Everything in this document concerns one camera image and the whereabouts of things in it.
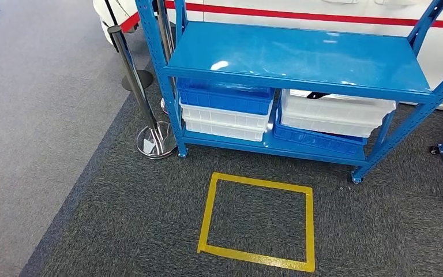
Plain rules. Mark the wide blue shelf rack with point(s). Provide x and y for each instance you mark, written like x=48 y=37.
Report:
x=301 y=53

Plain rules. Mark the white plastic crate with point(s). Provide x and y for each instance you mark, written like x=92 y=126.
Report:
x=332 y=114
x=225 y=124

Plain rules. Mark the blue plastic crate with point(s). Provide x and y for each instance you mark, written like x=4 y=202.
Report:
x=225 y=101
x=313 y=139

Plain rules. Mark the black round stanchion base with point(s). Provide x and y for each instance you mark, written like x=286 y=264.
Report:
x=145 y=78

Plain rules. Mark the small black item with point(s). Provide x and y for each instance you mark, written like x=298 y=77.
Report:
x=317 y=95

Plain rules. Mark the yellow floor tape square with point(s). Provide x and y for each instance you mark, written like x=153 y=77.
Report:
x=309 y=229

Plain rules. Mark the red barrier belt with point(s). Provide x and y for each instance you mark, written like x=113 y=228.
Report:
x=129 y=23

